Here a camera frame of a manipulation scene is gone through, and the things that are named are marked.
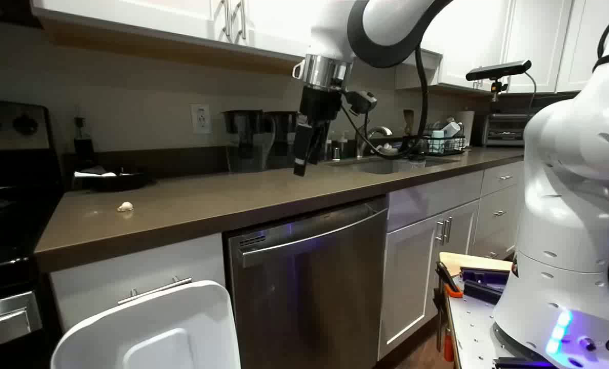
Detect deep white drawer front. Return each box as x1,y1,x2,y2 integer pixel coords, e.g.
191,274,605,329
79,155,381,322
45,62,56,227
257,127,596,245
468,183,525,259

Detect orange clamp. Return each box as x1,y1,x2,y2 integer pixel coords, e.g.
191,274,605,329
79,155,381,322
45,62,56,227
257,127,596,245
436,292,457,365

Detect orange handled tool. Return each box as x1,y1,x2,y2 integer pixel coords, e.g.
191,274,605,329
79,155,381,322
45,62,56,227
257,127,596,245
433,262,465,300

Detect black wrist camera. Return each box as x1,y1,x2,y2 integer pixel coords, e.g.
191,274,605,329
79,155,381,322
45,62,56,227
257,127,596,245
342,87,381,114

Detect black kitchen stove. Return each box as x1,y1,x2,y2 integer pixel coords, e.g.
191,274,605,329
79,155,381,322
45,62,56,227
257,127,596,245
0,93,67,369

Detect wide white drawer front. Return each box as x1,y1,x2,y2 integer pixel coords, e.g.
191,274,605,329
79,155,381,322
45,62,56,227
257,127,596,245
386,170,486,231

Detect tall white cabinet door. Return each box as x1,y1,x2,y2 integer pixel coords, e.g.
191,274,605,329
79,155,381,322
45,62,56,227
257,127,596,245
377,215,443,359

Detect wooden board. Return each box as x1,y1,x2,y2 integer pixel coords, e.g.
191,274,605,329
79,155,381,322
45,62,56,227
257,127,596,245
436,250,516,276

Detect black box stack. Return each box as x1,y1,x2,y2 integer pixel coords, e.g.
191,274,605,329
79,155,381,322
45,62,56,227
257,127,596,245
459,266,514,305

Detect white drawer with metal handle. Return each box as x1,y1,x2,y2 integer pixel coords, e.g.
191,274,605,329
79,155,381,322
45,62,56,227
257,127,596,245
47,231,230,334

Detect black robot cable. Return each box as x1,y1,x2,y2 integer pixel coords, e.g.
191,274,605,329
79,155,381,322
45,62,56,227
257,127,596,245
338,44,433,161

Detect microwave oven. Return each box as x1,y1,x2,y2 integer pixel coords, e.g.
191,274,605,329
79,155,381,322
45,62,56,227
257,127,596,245
483,110,534,149

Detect narrow white cabinet door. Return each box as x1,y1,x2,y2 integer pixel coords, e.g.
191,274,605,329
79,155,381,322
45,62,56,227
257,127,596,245
440,200,483,256

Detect small white drawer front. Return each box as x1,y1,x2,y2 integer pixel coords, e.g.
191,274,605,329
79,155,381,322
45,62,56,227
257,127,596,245
481,160,527,196

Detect wire dish rack with dishes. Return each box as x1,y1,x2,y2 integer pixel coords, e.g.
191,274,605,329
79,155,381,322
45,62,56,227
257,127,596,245
418,117,470,157

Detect white wall outlet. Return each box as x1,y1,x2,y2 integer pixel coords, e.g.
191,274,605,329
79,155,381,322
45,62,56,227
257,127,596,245
191,103,214,135

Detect black coffee maker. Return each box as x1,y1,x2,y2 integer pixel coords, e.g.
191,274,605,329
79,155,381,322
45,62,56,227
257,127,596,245
221,108,273,172

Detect black tray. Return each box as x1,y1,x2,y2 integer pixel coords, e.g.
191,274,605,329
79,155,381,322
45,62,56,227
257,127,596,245
67,165,156,193

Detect stainless steel dishwasher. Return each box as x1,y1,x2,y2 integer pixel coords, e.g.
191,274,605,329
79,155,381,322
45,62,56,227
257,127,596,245
221,193,392,369

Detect black camera on stand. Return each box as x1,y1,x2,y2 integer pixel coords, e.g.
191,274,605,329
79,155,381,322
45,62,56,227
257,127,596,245
463,58,536,104

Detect metal sink faucet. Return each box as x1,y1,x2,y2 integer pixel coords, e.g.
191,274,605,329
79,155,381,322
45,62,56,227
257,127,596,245
364,123,397,157

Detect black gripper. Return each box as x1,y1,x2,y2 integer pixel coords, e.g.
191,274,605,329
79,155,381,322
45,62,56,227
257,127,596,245
291,83,347,179

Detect white wall cabinet with shelf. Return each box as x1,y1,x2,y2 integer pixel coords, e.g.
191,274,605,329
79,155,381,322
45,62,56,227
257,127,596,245
29,0,320,62

